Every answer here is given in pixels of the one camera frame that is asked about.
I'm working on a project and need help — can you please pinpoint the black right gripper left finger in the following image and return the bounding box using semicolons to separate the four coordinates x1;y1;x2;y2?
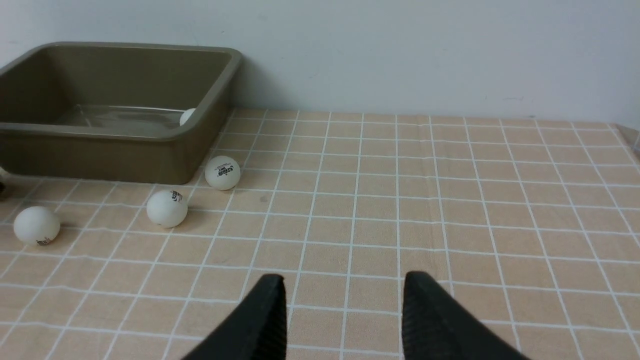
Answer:
183;273;288;360

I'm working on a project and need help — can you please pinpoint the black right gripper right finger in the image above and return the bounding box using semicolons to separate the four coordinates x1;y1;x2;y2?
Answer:
401;271;527;360

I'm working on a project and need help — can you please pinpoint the olive green plastic bin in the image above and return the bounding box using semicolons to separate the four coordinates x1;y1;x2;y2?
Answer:
0;41;243;185

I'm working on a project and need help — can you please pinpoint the beige checkered tablecloth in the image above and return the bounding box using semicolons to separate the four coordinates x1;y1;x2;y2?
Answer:
0;109;640;360

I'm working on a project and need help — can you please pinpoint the white ping-pong ball printed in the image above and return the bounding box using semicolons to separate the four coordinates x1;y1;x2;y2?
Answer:
204;155;242;191

